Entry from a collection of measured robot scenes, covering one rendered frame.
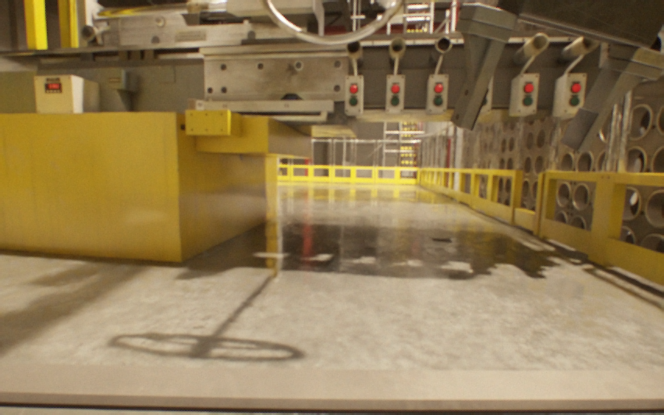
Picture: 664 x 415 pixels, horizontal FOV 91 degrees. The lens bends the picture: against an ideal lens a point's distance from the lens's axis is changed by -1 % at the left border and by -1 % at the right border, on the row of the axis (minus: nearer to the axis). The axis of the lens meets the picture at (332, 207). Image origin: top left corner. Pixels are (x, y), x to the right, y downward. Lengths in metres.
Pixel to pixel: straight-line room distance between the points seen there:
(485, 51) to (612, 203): 1.47
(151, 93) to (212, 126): 0.71
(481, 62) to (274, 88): 1.39
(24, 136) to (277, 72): 1.09
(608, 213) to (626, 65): 1.38
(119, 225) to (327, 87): 1.06
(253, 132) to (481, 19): 1.16
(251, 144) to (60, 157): 0.79
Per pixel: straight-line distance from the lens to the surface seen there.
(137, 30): 2.20
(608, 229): 1.78
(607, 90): 0.43
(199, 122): 1.37
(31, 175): 1.87
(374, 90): 1.56
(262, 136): 1.40
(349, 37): 0.83
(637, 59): 0.43
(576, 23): 0.37
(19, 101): 2.56
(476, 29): 0.34
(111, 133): 1.59
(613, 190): 1.77
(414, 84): 1.57
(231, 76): 1.76
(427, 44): 1.61
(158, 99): 1.97
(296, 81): 1.65
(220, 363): 0.75
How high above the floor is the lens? 0.39
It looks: 7 degrees down
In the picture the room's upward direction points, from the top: 1 degrees clockwise
